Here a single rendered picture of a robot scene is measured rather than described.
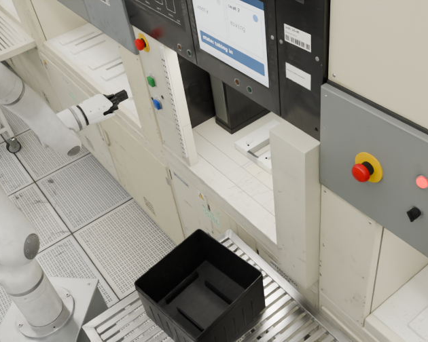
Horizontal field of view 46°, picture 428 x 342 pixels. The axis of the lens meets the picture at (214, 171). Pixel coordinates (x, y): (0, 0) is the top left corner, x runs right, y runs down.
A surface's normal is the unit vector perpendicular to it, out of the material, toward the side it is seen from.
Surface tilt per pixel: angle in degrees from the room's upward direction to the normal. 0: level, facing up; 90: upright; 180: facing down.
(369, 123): 90
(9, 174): 0
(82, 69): 0
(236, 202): 0
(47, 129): 67
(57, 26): 90
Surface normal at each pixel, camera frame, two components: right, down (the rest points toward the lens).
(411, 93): -0.80, 0.48
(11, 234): 0.70, -0.21
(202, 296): -0.13, -0.72
